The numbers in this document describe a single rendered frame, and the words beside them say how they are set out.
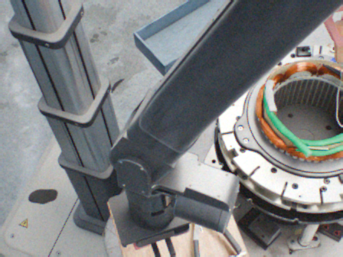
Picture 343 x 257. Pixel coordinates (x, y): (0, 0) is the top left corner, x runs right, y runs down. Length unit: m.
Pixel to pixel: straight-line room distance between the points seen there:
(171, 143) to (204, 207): 0.11
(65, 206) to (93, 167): 0.46
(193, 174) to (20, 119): 1.82
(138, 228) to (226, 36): 0.36
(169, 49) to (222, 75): 0.73
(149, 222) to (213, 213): 0.11
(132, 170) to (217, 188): 0.09
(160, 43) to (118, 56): 1.30
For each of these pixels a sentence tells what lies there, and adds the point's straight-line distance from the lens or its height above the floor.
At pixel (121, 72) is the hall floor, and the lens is 2.39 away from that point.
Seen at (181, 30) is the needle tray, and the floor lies 1.03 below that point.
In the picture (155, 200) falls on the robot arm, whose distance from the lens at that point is 0.60.
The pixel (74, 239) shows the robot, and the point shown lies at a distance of 1.79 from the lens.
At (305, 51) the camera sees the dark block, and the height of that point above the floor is 1.09.
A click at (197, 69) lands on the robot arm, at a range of 0.42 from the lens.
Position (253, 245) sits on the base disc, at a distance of 1.18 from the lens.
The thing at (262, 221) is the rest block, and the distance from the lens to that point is 1.16.
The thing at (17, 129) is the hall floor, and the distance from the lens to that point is 2.34.
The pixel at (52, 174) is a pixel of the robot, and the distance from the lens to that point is 1.90.
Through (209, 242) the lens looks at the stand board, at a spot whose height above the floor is 1.07.
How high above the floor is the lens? 1.92
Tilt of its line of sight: 60 degrees down
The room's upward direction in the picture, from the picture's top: 4 degrees counter-clockwise
